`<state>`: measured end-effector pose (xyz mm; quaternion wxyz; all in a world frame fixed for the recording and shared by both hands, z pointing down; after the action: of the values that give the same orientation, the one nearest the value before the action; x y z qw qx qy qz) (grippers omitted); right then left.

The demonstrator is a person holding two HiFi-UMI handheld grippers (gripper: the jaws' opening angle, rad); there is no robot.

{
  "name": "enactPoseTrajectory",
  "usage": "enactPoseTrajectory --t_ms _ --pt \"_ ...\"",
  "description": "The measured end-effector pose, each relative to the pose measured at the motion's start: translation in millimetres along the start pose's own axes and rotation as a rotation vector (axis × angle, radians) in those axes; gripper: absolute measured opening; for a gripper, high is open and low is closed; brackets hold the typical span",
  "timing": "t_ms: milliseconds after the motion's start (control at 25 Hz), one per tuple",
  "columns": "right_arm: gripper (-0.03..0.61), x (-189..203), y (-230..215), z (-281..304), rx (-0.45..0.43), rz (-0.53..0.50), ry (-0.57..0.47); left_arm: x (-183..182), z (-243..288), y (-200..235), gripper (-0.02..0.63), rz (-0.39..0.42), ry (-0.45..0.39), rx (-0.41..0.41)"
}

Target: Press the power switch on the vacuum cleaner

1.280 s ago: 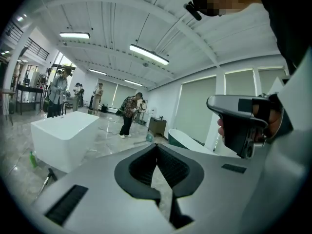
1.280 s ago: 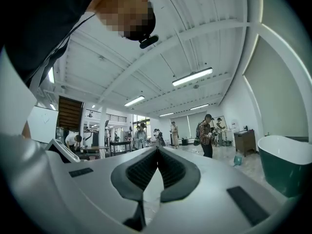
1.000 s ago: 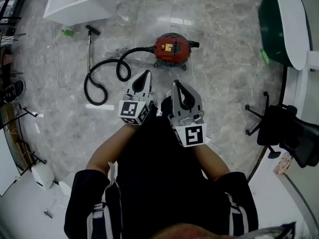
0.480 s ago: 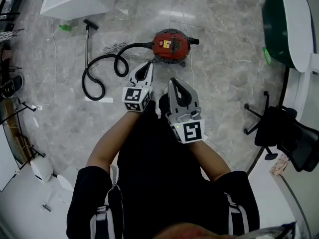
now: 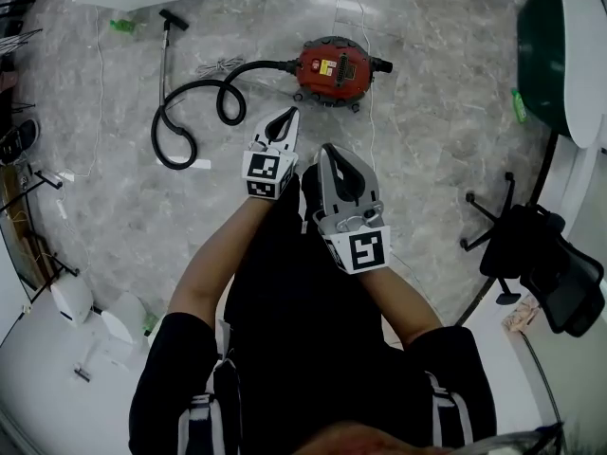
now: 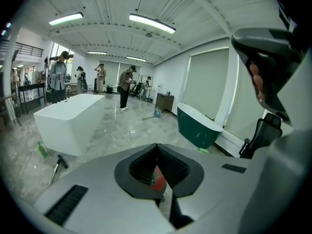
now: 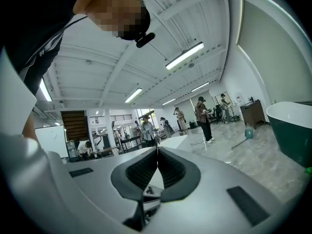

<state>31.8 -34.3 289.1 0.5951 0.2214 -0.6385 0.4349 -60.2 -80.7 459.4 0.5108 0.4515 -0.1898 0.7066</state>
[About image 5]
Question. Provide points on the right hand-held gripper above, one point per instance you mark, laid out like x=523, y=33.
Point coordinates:
x=362, y=249

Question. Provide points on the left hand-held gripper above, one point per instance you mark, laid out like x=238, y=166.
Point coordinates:
x=263, y=173

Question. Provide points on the red vacuum cleaner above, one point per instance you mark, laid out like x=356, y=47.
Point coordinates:
x=348, y=71

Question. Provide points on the person's left forearm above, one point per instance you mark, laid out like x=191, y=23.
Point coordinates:
x=213, y=263

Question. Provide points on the person's right forearm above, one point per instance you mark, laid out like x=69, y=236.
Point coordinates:
x=403, y=301

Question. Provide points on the metal vacuum wand with nozzle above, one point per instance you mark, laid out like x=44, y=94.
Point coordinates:
x=164, y=64

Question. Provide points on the white power adapter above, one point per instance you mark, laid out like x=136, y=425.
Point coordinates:
x=66, y=176

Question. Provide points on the white floor label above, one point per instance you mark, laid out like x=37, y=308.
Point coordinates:
x=189, y=162

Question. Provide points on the person's black clothing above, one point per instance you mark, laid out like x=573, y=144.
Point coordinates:
x=308, y=330

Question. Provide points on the green plastic wrapper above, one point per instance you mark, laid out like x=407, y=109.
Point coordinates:
x=122, y=25

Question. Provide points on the green plastic bottle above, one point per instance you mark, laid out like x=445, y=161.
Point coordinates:
x=520, y=106

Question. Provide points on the beige crumpled cloth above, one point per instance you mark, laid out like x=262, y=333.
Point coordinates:
x=520, y=316

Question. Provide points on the black office chair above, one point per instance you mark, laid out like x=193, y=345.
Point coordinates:
x=555, y=263

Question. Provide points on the dark green round tub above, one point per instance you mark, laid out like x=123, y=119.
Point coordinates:
x=543, y=55

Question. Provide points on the white rounded device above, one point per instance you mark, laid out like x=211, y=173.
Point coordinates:
x=124, y=320
x=71, y=301

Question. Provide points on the black sneaker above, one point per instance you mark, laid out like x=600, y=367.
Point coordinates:
x=21, y=138

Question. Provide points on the white round table top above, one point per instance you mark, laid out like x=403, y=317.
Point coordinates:
x=585, y=64

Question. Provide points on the black metal rack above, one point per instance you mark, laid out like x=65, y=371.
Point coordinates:
x=28, y=225

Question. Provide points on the small grey bracket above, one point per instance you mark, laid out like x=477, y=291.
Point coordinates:
x=82, y=372

